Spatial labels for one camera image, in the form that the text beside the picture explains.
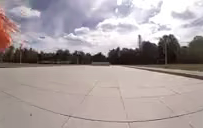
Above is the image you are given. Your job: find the pale paved strip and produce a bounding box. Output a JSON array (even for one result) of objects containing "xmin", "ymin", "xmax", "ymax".
[{"xmin": 138, "ymin": 66, "xmax": 203, "ymax": 79}]

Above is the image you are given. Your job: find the tall thin tower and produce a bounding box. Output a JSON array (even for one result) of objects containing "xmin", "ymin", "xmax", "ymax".
[{"xmin": 137, "ymin": 34, "xmax": 143, "ymax": 51}]

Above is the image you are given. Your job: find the dark kerb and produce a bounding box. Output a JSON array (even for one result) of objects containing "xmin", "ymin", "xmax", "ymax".
[{"xmin": 122, "ymin": 65, "xmax": 203, "ymax": 83}]

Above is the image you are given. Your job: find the row of trees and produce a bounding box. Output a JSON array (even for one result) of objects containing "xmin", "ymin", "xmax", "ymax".
[{"xmin": 0, "ymin": 33, "xmax": 203, "ymax": 66}]

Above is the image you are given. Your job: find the grass strip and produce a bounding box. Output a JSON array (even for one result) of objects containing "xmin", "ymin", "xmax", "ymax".
[{"xmin": 135, "ymin": 63, "xmax": 203, "ymax": 73}]

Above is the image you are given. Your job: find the pale concrete slab plaza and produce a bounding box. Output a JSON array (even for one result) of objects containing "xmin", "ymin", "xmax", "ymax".
[{"xmin": 0, "ymin": 64, "xmax": 203, "ymax": 128}]

